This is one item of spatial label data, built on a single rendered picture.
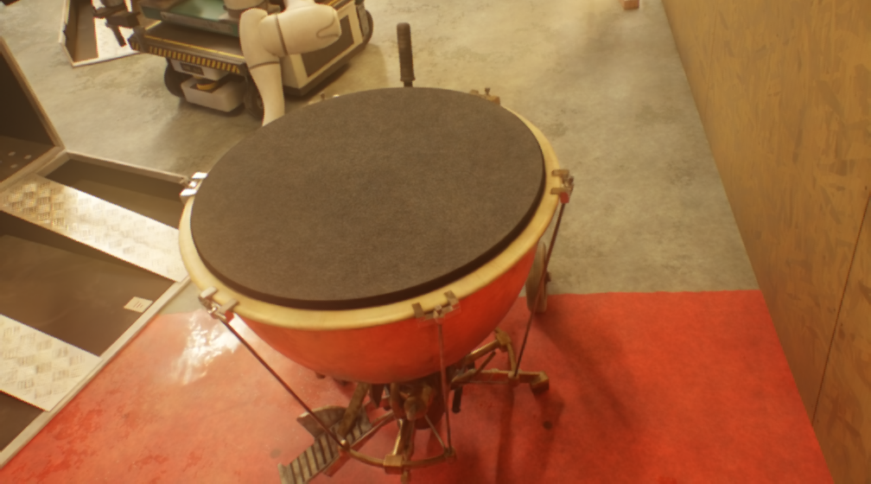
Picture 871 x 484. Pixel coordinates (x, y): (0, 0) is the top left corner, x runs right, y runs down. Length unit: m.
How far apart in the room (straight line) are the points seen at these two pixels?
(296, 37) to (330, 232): 1.32
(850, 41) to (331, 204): 0.99
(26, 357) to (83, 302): 0.25
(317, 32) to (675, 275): 1.34
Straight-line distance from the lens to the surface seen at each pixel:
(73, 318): 2.69
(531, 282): 2.10
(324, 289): 1.23
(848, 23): 1.67
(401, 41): 1.76
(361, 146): 1.53
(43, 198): 3.06
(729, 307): 2.28
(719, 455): 1.98
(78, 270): 2.86
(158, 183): 3.00
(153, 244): 2.78
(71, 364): 2.52
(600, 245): 2.43
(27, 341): 2.62
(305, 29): 2.57
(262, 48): 2.58
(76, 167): 3.29
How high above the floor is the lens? 1.62
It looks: 38 degrees down
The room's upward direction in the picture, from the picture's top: 9 degrees counter-clockwise
